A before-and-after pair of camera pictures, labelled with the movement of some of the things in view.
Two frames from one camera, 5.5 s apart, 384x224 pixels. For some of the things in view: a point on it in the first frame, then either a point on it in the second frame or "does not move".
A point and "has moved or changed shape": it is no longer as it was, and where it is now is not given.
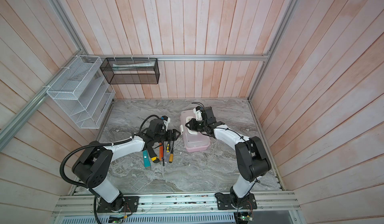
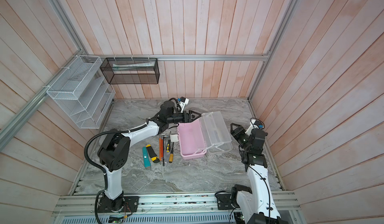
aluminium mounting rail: (266, 205) does not move
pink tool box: (194, 141) has moved or changed shape
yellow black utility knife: (153, 156) does not move
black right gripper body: (199, 125) to (242, 138)
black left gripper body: (165, 136) to (177, 117)
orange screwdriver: (161, 151) does not move
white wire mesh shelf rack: (81, 90) does not move
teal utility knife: (146, 159) does not move
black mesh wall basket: (131, 70) does not move
